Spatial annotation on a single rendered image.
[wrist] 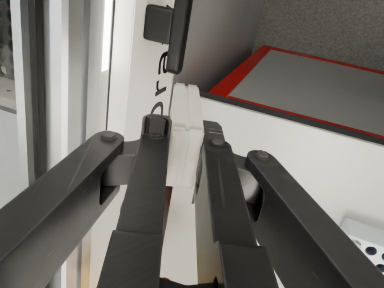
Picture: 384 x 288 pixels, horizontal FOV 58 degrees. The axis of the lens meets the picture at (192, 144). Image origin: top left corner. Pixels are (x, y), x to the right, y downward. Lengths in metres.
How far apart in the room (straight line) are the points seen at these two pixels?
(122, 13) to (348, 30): 0.96
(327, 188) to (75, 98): 0.33
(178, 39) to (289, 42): 0.92
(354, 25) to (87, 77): 1.00
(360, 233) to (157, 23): 0.34
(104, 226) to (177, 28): 0.22
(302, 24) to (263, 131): 0.76
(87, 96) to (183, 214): 0.31
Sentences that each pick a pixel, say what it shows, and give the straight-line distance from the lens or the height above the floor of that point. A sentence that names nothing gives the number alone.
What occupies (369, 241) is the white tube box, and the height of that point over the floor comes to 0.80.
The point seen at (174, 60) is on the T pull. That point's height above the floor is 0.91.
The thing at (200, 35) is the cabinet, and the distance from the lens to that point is 0.53.
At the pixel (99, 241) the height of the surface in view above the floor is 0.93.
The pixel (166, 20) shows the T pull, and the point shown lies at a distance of 0.29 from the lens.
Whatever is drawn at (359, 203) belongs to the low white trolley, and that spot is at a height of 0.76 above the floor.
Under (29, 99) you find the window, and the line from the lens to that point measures 0.26.
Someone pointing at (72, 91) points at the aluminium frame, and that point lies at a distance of 0.26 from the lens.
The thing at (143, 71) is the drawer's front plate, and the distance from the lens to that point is 0.32.
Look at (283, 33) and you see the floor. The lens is 1.19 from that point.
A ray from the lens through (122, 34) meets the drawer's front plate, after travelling 0.29.
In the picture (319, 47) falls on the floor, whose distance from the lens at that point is 1.19.
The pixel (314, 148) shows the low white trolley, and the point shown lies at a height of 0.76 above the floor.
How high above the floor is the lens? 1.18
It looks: 61 degrees down
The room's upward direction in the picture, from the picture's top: 139 degrees counter-clockwise
